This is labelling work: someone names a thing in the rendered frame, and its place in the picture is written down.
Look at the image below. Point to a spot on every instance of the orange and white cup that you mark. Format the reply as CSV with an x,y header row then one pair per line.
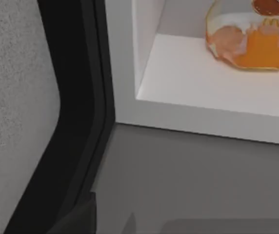
x,y
261,51

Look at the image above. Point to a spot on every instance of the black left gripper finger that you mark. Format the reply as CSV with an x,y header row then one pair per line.
x,y
85,219

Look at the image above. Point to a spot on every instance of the pale microwave oven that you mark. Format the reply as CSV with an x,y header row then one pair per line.
x,y
126,73

